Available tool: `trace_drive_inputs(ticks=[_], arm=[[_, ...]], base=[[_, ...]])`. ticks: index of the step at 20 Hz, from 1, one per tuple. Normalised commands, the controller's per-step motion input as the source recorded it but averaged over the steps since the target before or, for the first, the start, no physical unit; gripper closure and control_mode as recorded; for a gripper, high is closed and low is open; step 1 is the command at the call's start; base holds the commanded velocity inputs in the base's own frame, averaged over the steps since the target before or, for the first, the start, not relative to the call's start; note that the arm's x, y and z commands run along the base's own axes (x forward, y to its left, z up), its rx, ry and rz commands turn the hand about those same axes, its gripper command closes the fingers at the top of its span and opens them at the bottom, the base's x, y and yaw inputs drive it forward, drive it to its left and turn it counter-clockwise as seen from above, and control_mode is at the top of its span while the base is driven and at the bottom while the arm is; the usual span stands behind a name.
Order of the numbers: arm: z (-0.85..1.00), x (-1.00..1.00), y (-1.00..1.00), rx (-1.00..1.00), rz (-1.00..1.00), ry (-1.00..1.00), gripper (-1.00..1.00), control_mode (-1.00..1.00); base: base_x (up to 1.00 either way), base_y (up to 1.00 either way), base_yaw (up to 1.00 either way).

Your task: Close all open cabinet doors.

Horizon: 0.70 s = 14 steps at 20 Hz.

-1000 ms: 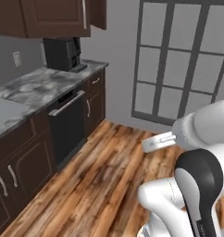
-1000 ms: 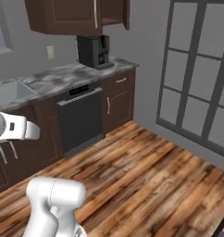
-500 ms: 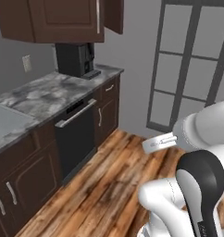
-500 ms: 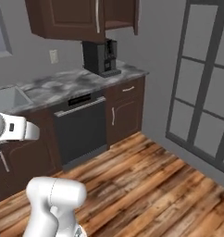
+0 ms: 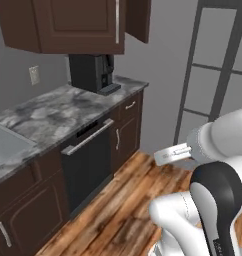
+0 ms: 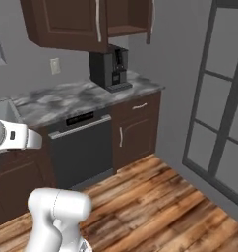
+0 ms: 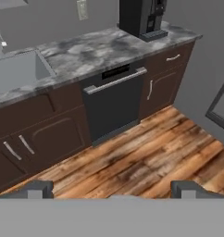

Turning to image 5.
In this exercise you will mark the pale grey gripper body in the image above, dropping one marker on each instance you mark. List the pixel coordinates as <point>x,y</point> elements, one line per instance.
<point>173,154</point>

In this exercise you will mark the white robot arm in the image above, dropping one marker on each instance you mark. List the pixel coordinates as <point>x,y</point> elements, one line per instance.
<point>213,200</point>

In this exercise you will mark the narrow brown base cabinet door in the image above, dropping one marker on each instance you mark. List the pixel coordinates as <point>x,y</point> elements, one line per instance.
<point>126,143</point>

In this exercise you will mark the wide brown base cabinet door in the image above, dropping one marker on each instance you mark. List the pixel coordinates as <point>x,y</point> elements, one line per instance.
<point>33,216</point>

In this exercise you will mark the small brown drawer front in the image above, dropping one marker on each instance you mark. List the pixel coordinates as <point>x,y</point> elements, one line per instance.
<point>129,106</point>

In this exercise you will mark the black dishwasher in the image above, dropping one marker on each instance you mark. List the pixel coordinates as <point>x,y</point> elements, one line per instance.
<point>89,170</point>

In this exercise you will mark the black coffee machine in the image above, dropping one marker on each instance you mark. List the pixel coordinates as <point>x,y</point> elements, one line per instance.
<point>88,71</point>

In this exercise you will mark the brown panel under sink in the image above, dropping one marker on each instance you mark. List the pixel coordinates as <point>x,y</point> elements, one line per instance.
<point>23,181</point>

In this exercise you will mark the grey sink basin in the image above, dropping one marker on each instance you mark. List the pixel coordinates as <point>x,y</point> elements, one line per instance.
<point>8,145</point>

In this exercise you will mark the grey window frame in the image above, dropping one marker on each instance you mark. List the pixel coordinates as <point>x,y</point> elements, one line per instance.
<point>223,66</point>

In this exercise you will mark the brown open wall cabinet door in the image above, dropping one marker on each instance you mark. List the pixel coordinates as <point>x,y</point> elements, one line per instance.
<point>139,16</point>

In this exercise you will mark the white wall outlet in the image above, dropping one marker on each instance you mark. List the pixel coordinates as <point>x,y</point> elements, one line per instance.
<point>34,75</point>

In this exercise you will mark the brown closed wall cabinet door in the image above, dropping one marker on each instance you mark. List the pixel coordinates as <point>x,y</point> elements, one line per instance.
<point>76,23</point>

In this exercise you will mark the dark brown wall cabinet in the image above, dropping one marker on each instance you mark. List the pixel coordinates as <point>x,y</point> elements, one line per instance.
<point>18,23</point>

